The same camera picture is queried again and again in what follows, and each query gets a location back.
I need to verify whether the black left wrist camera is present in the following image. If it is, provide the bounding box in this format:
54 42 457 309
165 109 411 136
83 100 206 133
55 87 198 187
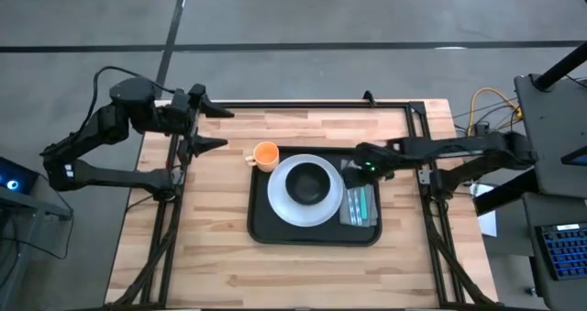
170 89 191 115

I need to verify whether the white paper sheet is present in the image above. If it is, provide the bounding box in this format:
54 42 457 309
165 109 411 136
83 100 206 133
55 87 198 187
468 183 499 239

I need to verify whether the blue backlit keyboard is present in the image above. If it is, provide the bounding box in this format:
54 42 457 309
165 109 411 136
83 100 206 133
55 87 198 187
535 222 587 283

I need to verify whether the black aluminium table frame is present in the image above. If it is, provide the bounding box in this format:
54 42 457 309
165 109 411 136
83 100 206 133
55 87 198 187
105 99 502 311

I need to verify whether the black serving tray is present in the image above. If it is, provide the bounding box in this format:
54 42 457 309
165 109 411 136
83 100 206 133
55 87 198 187
246 145 383 248

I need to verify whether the yellow cable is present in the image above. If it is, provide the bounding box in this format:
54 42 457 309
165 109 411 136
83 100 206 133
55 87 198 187
466 86 524 138

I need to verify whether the computer with blue light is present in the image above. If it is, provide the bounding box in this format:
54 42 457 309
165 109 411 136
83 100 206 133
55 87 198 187
0 156 41 196

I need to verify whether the grey cart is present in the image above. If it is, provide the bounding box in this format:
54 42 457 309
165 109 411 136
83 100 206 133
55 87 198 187
0 185 75 311

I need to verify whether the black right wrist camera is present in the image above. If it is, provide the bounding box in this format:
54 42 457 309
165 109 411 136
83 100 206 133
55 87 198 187
360 161 383 182

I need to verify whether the black equipment stand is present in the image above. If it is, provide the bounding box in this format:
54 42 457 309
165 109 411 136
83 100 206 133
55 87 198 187
513 73 587 199

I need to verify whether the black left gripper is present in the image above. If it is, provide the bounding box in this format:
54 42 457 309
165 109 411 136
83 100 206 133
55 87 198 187
176 83 236 167

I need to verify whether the grey napkin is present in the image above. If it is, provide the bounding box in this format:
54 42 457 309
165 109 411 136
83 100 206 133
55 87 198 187
338 182 381 228

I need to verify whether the black bowl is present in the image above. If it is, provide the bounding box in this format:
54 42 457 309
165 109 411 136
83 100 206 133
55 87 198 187
284 161 332 206

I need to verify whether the black pole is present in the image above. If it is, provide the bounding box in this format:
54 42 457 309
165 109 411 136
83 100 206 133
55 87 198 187
533 40 587 93

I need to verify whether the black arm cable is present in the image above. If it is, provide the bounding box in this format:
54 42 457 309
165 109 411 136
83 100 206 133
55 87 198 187
78 65 178 136

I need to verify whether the white round plate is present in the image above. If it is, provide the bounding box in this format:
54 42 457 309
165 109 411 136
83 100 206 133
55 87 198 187
266 153 345 228

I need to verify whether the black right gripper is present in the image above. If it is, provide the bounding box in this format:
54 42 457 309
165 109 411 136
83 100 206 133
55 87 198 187
339 141 396 190

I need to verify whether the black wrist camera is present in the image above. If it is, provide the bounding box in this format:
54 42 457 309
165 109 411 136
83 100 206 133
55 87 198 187
360 161 383 182
170 89 191 115

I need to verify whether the teal handled cutlery piece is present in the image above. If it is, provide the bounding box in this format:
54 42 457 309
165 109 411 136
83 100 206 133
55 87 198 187
360 184 371 221

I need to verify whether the black desk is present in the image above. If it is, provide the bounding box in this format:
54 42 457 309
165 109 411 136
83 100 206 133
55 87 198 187
521 192 587 311

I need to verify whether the silver cutlery piece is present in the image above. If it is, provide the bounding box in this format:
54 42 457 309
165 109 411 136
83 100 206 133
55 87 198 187
354 187 364 224

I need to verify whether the orange mug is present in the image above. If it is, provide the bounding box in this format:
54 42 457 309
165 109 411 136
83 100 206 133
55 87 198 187
244 140 281 173

